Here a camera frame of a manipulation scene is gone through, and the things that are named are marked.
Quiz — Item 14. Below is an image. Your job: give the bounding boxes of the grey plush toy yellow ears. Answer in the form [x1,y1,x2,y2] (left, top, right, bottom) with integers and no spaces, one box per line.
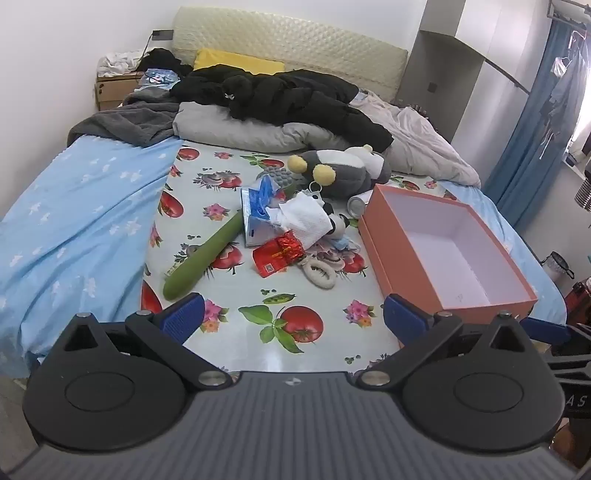
[287,144,393,200]

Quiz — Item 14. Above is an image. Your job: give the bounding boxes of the grey pillow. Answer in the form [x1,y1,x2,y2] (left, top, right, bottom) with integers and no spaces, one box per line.
[172,102,352,153]

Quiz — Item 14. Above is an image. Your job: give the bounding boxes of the white cylindrical can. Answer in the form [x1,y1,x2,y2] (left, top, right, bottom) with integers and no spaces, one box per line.
[347,193,372,217]

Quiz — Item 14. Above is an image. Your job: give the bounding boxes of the red object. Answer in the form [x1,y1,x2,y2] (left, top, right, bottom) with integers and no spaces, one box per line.
[571,276,591,326]

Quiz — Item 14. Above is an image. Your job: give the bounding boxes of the dark grey blanket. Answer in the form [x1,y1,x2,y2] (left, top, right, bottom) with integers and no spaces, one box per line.
[67,88,183,148]

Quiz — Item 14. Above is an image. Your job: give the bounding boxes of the white crumpled clothes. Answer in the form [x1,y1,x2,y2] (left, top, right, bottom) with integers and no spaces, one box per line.
[98,50,148,77]

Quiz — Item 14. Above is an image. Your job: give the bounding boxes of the light blue bedsheet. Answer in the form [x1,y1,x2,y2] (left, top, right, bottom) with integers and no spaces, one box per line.
[0,134,568,377]

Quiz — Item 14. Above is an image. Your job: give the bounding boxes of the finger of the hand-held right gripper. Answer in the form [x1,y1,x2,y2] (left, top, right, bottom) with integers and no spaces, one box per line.
[523,318,591,346]

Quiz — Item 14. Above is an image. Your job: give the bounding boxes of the flat plastic snack packet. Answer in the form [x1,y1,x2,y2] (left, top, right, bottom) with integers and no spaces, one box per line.
[253,242,289,278]

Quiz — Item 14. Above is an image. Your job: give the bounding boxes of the black clothes pile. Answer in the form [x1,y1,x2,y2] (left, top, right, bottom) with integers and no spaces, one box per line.
[139,47,192,77]

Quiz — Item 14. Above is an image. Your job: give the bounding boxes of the blue curtain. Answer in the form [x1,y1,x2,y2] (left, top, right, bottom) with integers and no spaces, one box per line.
[482,21,578,232]

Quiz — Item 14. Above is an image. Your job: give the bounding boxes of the orange cardboard box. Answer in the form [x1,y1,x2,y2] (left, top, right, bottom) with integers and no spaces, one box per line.
[358,184,539,324]

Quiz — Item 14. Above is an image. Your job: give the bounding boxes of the brown cardboard box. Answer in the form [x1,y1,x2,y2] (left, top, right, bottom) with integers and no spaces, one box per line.
[95,71,146,112]

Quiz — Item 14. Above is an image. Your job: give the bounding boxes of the silver ribbed object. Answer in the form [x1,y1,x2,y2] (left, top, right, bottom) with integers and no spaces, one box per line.
[575,170,591,208]

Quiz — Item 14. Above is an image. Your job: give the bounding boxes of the small panda plush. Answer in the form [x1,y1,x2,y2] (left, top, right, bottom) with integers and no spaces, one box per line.
[309,182,349,237]

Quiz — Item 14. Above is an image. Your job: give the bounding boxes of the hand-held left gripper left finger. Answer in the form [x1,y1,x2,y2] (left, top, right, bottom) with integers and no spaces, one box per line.
[62,292,234,389]

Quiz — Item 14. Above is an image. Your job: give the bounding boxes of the white paper towel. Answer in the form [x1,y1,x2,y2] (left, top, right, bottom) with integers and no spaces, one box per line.
[277,191,334,247]

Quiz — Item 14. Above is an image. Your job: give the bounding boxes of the white grip ring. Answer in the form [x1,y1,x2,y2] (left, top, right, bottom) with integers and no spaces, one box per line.
[300,256,345,291]

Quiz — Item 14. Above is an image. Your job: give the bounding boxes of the hanging clothes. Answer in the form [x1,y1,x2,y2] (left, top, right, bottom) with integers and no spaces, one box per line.
[538,46,589,160]

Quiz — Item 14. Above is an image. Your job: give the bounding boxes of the yellow pillow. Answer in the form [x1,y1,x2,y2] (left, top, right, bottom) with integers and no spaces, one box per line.
[193,48,286,75]

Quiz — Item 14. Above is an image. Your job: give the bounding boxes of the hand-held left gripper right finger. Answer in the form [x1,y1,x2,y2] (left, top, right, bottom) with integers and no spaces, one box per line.
[355,294,532,389]

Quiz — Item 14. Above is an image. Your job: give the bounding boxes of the grey wardrobe panel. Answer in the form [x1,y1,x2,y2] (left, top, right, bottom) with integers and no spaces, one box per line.
[397,28,532,106]

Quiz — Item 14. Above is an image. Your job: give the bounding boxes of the green massage stick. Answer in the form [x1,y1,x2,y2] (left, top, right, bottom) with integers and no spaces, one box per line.
[163,166,296,300]

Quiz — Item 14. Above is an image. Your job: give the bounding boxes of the cream quilted headboard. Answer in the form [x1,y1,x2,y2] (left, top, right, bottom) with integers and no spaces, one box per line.
[172,6,409,102]

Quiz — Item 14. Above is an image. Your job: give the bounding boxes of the blue printed bag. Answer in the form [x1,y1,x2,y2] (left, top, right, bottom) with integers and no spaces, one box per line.
[140,68,181,88]

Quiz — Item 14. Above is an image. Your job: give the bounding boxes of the black puffer jacket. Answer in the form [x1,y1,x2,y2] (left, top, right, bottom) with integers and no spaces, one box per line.
[170,65,394,153]

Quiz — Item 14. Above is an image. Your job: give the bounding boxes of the blue white tissue packet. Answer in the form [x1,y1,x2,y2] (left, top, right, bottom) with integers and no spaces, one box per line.
[240,175,289,247]

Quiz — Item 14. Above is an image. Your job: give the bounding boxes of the pale pink duvet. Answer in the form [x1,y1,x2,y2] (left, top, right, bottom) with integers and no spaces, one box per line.
[348,90,482,188]

